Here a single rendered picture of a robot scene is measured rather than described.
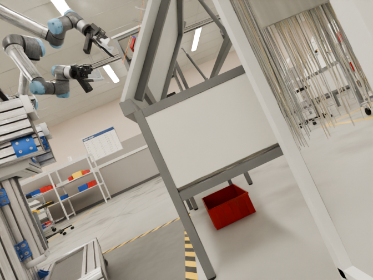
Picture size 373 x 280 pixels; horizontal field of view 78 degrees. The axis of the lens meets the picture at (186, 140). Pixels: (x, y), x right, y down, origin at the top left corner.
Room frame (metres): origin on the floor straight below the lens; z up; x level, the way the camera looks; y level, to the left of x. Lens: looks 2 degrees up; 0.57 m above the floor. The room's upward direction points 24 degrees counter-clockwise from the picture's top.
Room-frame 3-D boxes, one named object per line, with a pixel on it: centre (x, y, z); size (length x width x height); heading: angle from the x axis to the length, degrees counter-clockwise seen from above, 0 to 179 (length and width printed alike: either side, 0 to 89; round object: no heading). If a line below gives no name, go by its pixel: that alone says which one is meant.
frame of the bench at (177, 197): (1.60, -0.12, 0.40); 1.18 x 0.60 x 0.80; 2
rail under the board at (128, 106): (1.59, 0.20, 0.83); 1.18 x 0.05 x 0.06; 2
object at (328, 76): (4.49, -3.23, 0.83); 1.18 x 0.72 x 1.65; 7
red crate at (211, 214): (1.69, -0.07, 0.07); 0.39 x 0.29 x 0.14; 3
